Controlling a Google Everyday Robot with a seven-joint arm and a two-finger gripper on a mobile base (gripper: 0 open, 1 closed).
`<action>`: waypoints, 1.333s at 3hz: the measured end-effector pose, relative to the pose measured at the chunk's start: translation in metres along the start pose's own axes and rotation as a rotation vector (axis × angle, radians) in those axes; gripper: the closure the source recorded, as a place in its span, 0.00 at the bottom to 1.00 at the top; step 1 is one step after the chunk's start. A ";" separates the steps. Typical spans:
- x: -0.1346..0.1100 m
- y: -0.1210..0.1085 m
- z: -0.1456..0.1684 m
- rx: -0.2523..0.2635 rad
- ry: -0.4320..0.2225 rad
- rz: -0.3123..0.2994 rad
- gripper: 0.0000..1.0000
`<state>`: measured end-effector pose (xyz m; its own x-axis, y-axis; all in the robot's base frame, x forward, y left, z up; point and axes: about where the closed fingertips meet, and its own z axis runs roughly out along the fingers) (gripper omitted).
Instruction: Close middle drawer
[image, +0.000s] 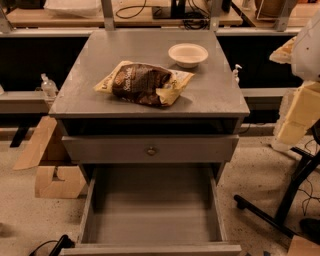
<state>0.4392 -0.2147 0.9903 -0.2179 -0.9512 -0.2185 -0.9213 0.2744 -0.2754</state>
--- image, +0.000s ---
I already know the grey drawer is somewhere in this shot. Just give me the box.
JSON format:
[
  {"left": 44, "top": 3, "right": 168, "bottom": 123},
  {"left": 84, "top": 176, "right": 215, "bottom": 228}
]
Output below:
[
  {"left": 62, "top": 135, "right": 239, "bottom": 164},
  {"left": 61, "top": 165, "right": 241, "bottom": 256}
]

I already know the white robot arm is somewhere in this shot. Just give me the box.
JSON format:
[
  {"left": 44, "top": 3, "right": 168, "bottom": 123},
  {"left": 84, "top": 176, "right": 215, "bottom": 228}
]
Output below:
[{"left": 269, "top": 11, "right": 320, "bottom": 151}]

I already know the brass round drawer knob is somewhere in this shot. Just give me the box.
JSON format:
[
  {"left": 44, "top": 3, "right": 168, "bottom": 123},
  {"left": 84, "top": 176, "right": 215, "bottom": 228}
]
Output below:
[{"left": 146, "top": 146, "right": 157, "bottom": 156}]

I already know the grey drawer cabinet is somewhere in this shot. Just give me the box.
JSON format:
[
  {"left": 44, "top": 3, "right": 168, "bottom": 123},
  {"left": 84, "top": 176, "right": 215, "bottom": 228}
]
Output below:
[{"left": 50, "top": 30, "right": 249, "bottom": 178}]

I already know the grey open bottom drawer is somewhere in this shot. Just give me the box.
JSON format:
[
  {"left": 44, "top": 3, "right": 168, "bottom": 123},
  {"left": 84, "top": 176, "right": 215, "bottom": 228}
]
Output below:
[{"left": 61, "top": 165, "right": 241, "bottom": 256}]

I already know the brown yellow chip bag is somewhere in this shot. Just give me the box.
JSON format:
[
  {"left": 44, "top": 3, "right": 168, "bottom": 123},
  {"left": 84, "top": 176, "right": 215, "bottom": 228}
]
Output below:
[{"left": 94, "top": 61, "right": 194, "bottom": 107}]

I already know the white paper bowl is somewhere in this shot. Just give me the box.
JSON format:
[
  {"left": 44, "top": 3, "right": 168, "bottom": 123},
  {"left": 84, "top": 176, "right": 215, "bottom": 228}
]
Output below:
[{"left": 168, "top": 43, "right": 209, "bottom": 68}]

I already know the white pump dispenser bottle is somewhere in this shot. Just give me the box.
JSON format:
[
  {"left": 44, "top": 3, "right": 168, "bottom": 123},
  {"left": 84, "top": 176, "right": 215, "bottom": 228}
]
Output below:
[{"left": 232, "top": 64, "right": 242, "bottom": 83}]

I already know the cardboard box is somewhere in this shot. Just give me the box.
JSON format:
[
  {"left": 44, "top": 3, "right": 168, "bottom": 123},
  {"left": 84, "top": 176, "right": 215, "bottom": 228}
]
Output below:
[{"left": 13, "top": 116, "right": 86, "bottom": 199}]

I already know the clear plastic bottle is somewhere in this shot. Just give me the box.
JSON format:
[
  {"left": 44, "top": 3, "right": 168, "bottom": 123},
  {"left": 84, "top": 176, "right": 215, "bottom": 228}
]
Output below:
[{"left": 41, "top": 73, "right": 58, "bottom": 99}]

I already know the black rolling stand base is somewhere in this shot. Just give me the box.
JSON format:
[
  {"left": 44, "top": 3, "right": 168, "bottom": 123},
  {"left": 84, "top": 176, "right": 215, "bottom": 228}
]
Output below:
[{"left": 233, "top": 119, "right": 320, "bottom": 244}]

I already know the white plastic bag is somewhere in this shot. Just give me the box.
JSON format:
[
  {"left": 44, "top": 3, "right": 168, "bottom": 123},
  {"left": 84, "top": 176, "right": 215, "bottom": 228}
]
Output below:
[{"left": 43, "top": 0, "right": 102, "bottom": 18}]

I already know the wooden back workbench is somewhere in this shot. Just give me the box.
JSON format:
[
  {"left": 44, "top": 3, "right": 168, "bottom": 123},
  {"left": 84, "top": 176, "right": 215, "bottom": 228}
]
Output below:
[{"left": 1, "top": 0, "right": 320, "bottom": 29}]

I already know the black cable coil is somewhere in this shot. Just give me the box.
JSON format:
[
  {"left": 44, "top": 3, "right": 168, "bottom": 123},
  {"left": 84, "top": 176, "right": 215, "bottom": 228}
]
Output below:
[{"left": 181, "top": 13, "right": 212, "bottom": 31}]

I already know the black loop cable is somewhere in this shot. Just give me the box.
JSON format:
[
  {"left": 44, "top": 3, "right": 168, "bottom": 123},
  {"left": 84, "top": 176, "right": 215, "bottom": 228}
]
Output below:
[{"left": 115, "top": 0, "right": 148, "bottom": 20}]

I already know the black floor cable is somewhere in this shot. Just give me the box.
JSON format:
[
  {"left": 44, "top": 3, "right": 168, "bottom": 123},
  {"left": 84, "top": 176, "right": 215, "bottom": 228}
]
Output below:
[{"left": 28, "top": 234, "right": 75, "bottom": 256}]

